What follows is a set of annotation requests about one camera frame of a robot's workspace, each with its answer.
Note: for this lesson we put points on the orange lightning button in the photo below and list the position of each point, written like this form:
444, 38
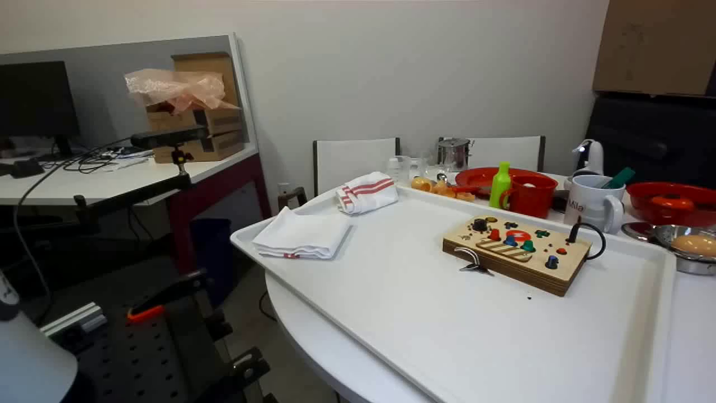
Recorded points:
517, 235

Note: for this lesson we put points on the red striped white towel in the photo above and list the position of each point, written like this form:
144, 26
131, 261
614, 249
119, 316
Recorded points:
367, 194

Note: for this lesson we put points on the left white chair back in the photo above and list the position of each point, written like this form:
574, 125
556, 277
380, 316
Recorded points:
337, 163

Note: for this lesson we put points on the white chair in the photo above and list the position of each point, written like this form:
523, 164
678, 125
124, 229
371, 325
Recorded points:
517, 150
337, 163

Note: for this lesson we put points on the folded white cloth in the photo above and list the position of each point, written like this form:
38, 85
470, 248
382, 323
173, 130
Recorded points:
296, 235

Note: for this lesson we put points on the metal canister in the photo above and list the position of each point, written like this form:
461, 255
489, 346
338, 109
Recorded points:
453, 153

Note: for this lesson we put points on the red plastic bowl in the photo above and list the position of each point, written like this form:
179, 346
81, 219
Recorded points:
479, 180

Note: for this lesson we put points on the green plastic bottle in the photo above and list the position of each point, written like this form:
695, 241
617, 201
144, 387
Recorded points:
499, 185

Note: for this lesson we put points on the large white plastic tray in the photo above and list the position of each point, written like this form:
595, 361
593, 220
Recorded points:
482, 336

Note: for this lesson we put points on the stacked cardboard boxes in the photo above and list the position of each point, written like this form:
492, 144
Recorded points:
227, 128

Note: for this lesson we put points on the red plastic cup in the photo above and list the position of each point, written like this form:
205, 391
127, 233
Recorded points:
531, 195

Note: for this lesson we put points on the right white chair back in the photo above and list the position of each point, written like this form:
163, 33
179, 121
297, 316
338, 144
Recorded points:
517, 150

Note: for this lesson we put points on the pink plastic bag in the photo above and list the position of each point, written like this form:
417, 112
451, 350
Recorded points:
181, 91

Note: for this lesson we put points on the white ceramic pitcher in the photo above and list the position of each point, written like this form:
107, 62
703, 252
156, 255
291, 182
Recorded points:
595, 202

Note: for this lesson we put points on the white kettle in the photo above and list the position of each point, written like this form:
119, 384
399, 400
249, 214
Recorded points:
589, 158

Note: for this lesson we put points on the white side desk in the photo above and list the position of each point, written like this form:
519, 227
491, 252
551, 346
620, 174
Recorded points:
208, 185

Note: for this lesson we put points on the red bowl on right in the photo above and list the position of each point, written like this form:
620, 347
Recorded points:
663, 202

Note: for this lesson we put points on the black cabinet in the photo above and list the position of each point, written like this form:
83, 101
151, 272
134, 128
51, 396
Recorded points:
663, 140

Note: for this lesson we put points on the cardboard box top right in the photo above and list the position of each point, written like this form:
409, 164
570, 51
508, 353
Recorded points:
658, 47

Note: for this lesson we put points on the black computer monitor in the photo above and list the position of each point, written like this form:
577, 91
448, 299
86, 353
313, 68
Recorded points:
36, 101

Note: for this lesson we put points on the metal bowl with bread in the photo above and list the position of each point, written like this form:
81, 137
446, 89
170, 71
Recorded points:
695, 248

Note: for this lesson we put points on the white lamp shade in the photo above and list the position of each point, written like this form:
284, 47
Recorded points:
31, 369

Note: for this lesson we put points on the black camera on stand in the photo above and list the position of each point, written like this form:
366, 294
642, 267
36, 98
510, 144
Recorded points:
173, 140

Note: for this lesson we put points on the wooden switch busy board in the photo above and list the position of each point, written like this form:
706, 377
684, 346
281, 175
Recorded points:
551, 261

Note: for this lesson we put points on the black clamp orange handle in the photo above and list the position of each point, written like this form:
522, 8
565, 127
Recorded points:
155, 304

